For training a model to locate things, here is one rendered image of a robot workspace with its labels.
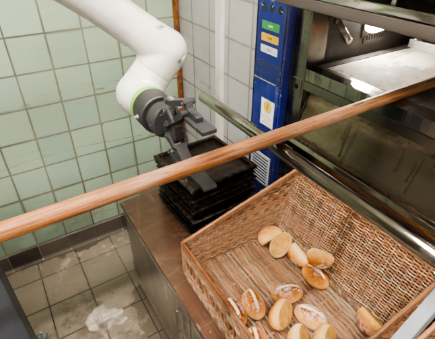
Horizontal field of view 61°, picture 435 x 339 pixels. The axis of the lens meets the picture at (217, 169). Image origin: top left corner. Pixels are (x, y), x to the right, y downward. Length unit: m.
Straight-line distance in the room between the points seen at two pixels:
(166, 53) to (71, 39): 0.93
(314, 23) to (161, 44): 0.49
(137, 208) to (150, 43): 0.82
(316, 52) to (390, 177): 0.44
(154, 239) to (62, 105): 0.81
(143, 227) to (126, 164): 0.71
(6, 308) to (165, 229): 0.58
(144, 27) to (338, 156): 0.67
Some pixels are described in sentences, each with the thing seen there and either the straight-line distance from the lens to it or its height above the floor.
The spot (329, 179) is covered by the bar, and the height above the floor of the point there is 1.17.
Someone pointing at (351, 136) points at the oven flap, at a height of 1.04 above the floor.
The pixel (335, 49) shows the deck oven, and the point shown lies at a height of 1.22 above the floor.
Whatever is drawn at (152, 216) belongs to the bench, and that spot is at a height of 0.58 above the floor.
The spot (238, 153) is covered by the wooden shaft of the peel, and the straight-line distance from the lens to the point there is 0.71.
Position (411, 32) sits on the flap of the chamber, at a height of 1.39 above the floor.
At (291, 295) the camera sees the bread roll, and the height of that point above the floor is 0.63.
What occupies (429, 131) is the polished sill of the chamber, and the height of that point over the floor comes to 1.15.
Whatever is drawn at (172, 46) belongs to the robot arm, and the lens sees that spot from 0.92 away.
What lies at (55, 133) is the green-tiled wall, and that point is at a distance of 1.92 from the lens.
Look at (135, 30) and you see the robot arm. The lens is 0.91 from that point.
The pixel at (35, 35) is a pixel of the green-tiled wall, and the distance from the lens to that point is 1.77.
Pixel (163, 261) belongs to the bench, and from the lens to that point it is 1.33.
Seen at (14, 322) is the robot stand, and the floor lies 0.42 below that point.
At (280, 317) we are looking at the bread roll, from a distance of 1.12.
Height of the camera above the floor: 1.57
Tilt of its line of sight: 35 degrees down
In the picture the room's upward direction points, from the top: straight up
